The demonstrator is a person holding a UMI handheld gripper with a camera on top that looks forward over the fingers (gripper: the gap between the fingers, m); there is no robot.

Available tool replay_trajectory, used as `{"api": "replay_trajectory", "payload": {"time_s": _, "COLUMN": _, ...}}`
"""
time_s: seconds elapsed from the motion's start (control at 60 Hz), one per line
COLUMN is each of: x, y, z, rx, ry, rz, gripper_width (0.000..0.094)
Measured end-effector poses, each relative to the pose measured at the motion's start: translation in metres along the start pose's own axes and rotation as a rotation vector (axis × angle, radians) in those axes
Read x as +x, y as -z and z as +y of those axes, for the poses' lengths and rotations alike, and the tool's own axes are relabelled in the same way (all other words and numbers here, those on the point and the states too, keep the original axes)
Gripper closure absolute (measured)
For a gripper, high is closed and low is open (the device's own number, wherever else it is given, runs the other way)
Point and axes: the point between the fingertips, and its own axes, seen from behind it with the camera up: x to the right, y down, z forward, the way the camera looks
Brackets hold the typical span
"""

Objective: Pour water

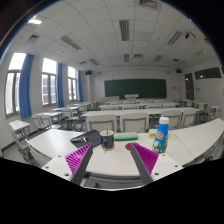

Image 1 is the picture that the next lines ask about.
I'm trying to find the black cloth mat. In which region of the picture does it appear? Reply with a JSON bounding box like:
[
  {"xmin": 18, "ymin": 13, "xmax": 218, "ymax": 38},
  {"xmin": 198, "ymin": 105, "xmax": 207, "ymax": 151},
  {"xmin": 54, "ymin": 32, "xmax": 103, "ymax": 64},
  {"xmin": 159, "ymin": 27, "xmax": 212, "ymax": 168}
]
[{"xmin": 70, "ymin": 130, "xmax": 101, "ymax": 148}]

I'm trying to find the dark classroom door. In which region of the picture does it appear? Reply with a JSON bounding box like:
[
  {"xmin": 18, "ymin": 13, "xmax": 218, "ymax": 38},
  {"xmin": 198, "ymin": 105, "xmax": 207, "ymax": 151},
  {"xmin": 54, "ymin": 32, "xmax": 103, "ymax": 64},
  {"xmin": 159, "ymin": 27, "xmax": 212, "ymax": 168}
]
[{"xmin": 185, "ymin": 73, "xmax": 194, "ymax": 100}]

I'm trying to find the white chair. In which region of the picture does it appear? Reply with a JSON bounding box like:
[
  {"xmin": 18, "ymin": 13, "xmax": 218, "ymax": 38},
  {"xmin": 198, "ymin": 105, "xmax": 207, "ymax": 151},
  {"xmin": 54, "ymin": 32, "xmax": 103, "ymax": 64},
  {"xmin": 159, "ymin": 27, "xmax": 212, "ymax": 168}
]
[
  {"xmin": 86, "ymin": 114, "xmax": 117, "ymax": 132},
  {"xmin": 120, "ymin": 113, "xmax": 149, "ymax": 133}
]

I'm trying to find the red round coaster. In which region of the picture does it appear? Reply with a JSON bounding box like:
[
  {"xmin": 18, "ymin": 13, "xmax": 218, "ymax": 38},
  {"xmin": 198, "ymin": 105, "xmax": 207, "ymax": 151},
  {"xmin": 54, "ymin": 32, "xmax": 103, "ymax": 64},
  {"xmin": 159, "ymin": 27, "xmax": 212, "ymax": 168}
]
[{"xmin": 125, "ymin": 143, "xmax": 132, "ymax": 151}]

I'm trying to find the white desk far left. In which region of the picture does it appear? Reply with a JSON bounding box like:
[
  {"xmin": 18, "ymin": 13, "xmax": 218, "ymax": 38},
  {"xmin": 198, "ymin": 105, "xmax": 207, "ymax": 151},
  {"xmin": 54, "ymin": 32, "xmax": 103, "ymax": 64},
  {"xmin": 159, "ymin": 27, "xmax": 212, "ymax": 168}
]
[{"xmin": 9, "ymin": 120, "xmax": 30, "ymax": 142}]

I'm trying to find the blue curtain middle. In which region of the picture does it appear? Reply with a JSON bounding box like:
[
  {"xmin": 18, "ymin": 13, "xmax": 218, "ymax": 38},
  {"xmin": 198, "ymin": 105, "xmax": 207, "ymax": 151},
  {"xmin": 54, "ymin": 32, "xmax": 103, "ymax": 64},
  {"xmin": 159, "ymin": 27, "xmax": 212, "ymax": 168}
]
[{"xmin": 56, "ymin": 63, "xmax": 64, "ymax": 107}]

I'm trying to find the blue plastic drink bottle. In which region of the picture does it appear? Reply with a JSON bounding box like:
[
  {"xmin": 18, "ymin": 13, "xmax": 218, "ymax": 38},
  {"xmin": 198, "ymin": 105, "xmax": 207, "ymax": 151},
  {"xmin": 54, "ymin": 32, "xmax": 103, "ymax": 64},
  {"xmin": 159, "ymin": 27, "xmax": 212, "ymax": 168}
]
[{"xmin": 152, "ymin": 117, "xmax": 169, "ymax": 154}]

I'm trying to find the green chalkboard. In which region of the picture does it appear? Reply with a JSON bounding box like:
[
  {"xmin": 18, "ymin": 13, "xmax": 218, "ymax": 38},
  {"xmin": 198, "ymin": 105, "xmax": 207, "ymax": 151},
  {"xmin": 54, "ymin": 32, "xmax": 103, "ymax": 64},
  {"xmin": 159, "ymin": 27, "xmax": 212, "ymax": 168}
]
[{"xmin": 104, "ymin": 79, "xmax": 167, "ymax": 99}]

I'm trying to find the blue curtain left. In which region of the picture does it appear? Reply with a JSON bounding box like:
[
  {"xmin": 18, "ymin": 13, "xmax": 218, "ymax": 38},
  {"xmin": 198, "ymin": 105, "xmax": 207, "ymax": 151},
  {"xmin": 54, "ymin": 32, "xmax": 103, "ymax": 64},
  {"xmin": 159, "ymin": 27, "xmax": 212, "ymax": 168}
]
[{"xmin": 19, "ymin": 54, "xmax": 34, "ymax": 118}]

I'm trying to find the green rectangular box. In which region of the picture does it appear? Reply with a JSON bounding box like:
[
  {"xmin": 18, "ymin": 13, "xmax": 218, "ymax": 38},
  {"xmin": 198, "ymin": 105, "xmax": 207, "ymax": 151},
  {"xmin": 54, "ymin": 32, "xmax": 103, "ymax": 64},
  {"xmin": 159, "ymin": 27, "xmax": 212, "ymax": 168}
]
[{"xmin": 114, "ymin": 132, "xmax": 138, "ymax": 141}]

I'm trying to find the white chair centre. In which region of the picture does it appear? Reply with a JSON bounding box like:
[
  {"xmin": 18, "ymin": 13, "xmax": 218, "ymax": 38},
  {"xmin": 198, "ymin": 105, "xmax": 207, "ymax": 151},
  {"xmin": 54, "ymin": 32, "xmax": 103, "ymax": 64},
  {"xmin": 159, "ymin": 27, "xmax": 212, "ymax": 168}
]
[{"xmin": 120, "ymin": 113, "xmax": 149, "ymax": 133}]

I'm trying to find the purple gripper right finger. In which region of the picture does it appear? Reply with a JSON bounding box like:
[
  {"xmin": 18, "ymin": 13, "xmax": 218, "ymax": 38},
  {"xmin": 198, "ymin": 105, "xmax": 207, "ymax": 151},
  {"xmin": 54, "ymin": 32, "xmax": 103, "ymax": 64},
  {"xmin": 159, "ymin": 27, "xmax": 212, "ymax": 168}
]
[{"xmin": 130, "ymin": 143, "xmax": 159, "ymax": 185}]

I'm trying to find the blue curtain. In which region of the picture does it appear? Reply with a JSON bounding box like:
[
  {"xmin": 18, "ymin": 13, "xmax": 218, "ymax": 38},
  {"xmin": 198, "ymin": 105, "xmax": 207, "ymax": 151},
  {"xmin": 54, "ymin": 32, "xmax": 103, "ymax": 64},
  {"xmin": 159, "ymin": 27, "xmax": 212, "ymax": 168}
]
[
  {"xmin": 56, "ymin": 63, "xmax": 64, "ymax": 107},
  {"xmin": 77, "ymin": 70, "xmax": 83, "ymax": 102},
  {"xmin": 19, "ymin": 54, "xmax": 34, "ymax": 118}
]

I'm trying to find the cork coaster under mug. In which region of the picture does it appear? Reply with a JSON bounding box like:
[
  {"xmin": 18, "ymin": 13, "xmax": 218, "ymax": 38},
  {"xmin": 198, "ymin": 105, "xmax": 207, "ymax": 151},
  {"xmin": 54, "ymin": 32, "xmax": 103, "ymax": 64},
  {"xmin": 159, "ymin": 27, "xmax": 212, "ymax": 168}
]
[{"xmin": 102, "ymin": 147, "xmax": 114, "ymax": 151}]

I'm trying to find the white chair left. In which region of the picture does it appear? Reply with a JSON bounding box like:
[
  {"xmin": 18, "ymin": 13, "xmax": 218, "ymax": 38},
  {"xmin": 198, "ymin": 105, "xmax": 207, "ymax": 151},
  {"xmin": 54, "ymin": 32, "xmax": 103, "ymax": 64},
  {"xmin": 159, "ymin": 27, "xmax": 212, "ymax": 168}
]
[{"xmin": 86, "ymin": 114, "xmax": 117, "ymax": 132}]

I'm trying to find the dark blue mug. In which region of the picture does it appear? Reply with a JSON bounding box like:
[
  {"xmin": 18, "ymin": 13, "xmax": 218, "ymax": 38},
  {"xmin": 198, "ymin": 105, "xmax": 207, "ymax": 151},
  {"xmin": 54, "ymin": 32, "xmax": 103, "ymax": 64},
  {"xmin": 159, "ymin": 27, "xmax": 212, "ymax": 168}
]
[{"xmin": 100, "ymin": 130, "xmax": 114, "ymax": 149}]

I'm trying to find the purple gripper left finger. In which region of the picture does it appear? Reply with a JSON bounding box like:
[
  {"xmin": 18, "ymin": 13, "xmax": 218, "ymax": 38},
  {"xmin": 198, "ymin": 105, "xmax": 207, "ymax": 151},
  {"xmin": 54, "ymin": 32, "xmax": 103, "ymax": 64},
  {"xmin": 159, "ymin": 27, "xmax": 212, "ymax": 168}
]
[{"xmin": 65, "ymin": 144, "xmax": 93, "ymax": 185}]

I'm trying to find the blue curtain far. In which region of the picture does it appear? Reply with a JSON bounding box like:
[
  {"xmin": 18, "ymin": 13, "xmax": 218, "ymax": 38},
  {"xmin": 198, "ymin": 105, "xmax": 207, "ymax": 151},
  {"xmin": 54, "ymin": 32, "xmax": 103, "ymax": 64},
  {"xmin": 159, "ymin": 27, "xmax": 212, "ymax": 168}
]
[{"xmin": 77, "ymin": 70, "xmax": 83, "ymax": 102}]

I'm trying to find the yellow-green sponge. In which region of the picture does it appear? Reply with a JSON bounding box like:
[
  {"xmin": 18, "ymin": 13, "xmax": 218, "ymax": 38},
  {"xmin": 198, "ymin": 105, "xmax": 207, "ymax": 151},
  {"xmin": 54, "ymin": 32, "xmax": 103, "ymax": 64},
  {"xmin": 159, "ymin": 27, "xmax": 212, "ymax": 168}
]
[{"xmin": 148, "ymin": 129, "xmax": 170, "ymax": 140}]

